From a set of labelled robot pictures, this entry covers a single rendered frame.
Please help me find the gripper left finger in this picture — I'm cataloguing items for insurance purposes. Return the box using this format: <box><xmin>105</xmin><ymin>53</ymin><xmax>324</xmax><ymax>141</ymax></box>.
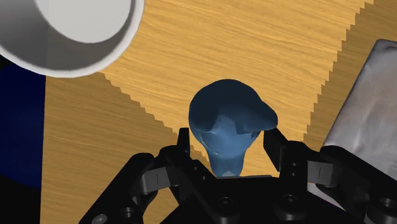
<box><xmin>78</xmin><ymin>127</ymin><xmax>218</xmax><ymax>224</ymax></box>

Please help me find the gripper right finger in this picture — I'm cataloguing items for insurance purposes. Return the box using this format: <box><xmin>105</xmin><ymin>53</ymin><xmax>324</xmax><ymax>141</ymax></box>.
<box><xmin>263</xmin><ymin>127</ymin><xmax>397</xmax><ymax>224</ymax></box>

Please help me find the blue figure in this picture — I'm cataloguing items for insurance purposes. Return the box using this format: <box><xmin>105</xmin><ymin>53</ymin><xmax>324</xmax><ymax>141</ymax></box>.
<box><xmin>188</xmin><ymin>79</ymin><xmax>279</xmax><ymax>178</ymax></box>

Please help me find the grey metal tray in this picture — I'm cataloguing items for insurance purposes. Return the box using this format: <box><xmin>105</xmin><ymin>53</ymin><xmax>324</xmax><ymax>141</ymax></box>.
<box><xmin>308</xmin><ymin>39</ymin><xmax>397</xmax><ymax>209</ymax></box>

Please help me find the white cup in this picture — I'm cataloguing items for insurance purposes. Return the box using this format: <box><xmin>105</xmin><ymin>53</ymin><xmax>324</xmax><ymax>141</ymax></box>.
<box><xmin>0</xmin><ymin>0</ymin><xmax>145</xmax><ymax>79</ymax></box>

